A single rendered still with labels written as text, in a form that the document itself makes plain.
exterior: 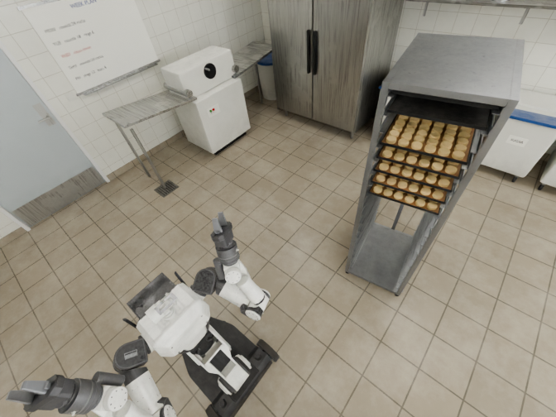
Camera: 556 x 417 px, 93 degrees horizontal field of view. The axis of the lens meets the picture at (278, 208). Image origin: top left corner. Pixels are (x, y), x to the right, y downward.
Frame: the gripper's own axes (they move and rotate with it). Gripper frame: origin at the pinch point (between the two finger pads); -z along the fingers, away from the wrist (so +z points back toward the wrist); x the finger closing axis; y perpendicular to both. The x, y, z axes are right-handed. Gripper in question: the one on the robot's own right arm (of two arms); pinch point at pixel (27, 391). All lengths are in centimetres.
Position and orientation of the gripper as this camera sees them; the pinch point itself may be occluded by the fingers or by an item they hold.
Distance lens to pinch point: 109.7
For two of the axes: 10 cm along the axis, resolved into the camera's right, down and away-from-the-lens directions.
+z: 4.9, 5.6, 6.7
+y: 3.2, 6.0, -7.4
